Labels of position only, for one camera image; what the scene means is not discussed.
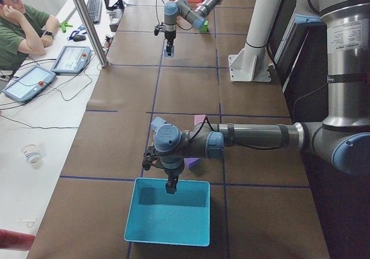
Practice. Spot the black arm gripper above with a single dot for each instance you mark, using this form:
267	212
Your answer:
169	36

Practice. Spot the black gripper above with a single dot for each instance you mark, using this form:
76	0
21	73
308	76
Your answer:
172	172

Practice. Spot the cyan foam block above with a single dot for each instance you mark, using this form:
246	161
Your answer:
169	51

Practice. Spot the light blue foam block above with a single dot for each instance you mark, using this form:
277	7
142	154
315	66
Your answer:
157	123

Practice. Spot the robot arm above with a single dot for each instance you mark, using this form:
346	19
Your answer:
172	145
341	139

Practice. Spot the purple foam block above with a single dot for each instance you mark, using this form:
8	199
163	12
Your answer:
191	163

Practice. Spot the green foam block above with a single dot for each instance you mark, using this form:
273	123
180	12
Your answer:
204	28

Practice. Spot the teal plastic bin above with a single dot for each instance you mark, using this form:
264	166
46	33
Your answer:
182	218

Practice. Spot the pink foam block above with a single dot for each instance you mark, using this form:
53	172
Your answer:
199	118

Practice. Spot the black keyboard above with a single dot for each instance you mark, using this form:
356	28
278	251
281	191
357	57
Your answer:
94	8

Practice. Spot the black computer mouse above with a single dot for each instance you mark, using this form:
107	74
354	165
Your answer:
78	37

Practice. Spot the teach pendant far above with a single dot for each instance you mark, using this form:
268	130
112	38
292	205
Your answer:
71	60

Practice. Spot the teach pendant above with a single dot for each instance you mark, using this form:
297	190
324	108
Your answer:
71	60
30	84

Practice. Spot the green plastic clamp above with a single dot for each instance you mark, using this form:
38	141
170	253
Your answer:
64	25

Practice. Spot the paper cup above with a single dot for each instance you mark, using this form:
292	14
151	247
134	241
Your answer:
31	153

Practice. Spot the seated person green shirt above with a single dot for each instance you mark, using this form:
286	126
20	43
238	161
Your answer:
25	31

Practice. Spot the teach pendant near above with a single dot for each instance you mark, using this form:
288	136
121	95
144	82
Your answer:
30	84

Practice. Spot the red cylinder object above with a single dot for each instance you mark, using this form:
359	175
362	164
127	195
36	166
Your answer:
12	240

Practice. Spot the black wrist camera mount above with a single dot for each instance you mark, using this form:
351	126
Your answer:
151	159

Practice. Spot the aluminium frame post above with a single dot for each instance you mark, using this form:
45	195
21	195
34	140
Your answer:
91	31

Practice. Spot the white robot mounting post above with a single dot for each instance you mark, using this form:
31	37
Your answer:
251	63

